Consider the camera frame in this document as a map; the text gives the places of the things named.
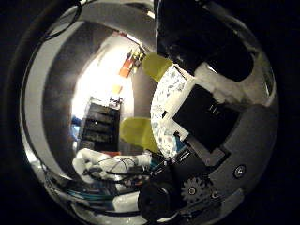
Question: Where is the black cable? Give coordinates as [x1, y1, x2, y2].
[43, 0, 83, 41]

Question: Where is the small yellow wall sign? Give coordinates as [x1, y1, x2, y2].
[112, 83, 124, 96]

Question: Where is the blue bin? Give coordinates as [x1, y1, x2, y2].
[70, 115, 81, 142]

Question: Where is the yellow-green chair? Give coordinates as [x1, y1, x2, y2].
[142, 52, 173, 83]

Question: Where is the white blue floral tablecloth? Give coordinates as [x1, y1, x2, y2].
[150, 64, 190, 160]

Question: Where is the yellow-green cloth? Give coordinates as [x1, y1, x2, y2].
[120, 116, 160, 154]

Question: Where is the black shelf unit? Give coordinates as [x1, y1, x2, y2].
[77, 97, 121, 153]

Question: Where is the orange wall board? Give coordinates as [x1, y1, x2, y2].
[119, 59, 135, 79]

